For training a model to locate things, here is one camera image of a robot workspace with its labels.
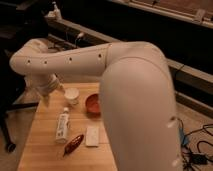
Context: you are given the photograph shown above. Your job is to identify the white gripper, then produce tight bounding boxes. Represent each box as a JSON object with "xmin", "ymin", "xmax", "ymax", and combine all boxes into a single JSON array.
[{"xmin": 34, "ymin": 74, "xmax": 64, "ymax": 97}]

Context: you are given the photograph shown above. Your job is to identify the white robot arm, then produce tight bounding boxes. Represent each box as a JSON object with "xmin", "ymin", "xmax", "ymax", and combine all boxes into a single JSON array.
[{"xmin": 10, "ymin": 39, "xmax": 183, "ymax": 171}]

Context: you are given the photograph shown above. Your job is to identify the white paper cup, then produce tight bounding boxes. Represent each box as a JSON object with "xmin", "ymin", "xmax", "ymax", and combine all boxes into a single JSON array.
[{"xmin": 64, "ymin": 88, "xmax": 79, "ymax": 105}]

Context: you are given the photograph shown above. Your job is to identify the black chair at left edge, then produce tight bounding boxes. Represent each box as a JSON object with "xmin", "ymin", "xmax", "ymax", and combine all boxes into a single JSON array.
[{"xmin": 0, "ymin": 50, "xmax": 38, "ymax": 153}]

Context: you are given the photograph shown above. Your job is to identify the red wooden bowl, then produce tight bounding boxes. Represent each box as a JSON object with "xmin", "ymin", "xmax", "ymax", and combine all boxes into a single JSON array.
[{"xmin": 85, "ymin": 93, "xmax": 101, "ymax": 115}]

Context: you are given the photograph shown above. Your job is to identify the white plastic bottle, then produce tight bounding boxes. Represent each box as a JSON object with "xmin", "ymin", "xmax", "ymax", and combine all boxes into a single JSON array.
[{"xmin": 55, "ymin": 107, "xmax": 69, "ymax": 143}]

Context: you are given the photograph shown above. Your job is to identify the white rectangular sponge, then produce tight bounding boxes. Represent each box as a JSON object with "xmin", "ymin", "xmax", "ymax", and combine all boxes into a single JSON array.
[{"xmin": 85, "ymin": 126, "xmax": 99, "ymax": 147}]

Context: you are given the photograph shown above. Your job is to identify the brown chip bag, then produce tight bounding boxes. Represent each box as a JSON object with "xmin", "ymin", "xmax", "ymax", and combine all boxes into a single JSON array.
[{"xmin": 63, "ymin": 134, "xmax": 84, "ymax": 156}]

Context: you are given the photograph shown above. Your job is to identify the white spray bottle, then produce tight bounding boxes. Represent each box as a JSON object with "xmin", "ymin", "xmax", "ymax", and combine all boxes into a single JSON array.
[{"xmin": 46, "ymin": 1, "xmax": 62, "ymax": 20}]

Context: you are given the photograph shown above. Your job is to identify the black office chair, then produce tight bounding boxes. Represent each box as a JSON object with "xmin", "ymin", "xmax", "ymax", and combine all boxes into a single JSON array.
[{"xmin": 0, "ymin": 0, "xmax": 51, "ymax": 51}]

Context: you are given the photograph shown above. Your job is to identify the blue box on floor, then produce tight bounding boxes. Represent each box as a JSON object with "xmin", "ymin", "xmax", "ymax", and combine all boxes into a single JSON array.
[{"xmin": 179, "ymin": 128, "xmax": 189, "ymax": 146}]

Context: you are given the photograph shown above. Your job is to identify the black floor cables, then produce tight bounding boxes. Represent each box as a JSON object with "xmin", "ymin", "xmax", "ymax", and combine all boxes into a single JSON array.
[{"xmin": 181, "ymin": 123, "xmax": 213, "ymax": 171}]

